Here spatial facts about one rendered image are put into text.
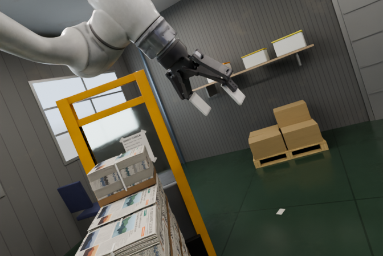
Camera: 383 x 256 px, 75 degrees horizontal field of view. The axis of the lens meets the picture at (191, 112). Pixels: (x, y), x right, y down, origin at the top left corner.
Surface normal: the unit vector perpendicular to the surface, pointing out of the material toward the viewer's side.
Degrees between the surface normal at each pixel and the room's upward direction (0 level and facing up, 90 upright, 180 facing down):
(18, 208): 90
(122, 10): 107
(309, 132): 90
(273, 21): 90
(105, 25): 115
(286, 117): 90
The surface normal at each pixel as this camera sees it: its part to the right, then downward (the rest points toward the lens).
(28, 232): 0.84, -0.28
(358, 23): -0.40, 0.23
